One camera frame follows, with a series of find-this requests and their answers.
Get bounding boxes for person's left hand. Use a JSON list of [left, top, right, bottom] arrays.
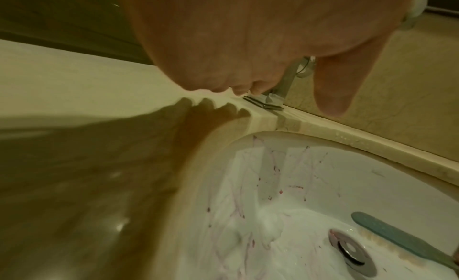
[[116, 0, 419, 117]]

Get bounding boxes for white plastic object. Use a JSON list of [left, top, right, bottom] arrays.
[[401, 0, 430, 32]]

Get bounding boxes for green scouring pad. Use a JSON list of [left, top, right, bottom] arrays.
[[350, 211, 459, 274]]

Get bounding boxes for chrome sink drain stopper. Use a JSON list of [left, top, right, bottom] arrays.
[[328, 228, 378, 277]]

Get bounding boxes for chrome sink faucet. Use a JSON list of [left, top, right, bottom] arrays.
[[243, 55, 318, 111]]

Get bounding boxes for white ceramic sink basin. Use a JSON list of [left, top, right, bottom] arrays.
[[158, 130, 459, 280]]

